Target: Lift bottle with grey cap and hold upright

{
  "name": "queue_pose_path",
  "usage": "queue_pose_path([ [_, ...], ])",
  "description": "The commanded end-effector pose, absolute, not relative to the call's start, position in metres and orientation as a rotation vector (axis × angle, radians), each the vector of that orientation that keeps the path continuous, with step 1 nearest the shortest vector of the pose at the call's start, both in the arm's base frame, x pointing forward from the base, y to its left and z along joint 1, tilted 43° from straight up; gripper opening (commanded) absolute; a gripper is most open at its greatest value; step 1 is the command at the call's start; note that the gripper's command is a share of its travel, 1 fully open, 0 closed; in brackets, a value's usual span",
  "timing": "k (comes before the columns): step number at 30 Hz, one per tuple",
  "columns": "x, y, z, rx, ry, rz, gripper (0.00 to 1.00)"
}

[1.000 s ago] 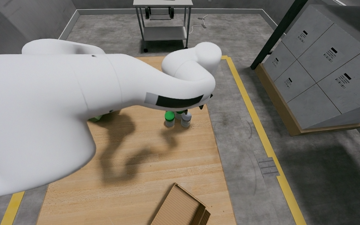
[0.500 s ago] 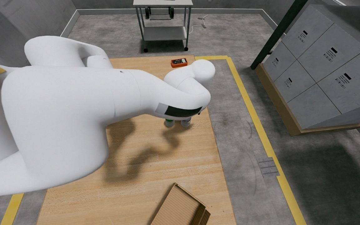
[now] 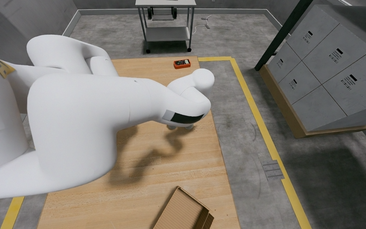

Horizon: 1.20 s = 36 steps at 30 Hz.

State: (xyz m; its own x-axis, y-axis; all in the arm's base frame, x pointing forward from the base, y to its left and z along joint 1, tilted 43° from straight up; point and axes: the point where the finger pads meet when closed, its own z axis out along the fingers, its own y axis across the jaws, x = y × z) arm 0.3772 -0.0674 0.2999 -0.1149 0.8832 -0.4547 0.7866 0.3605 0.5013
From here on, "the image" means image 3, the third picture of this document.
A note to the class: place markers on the orange digital multimeter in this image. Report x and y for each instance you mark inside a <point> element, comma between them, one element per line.
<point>182,63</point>

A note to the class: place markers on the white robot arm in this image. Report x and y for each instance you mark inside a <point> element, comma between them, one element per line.
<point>76,103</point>

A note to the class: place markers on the brown cardboard box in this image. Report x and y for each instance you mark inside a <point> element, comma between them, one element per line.
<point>183,211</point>

